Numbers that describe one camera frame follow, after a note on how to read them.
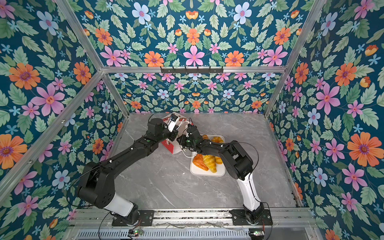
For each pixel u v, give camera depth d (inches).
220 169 35.5
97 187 17.2
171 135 30.3
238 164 22.1
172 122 28.9
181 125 34.8
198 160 35.0
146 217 29.0
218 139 39.0
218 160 35.3
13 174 19.8
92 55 33.7
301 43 31.6
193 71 36.6
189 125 35.6
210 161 34.0
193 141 30.3
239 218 28.4
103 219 28.8
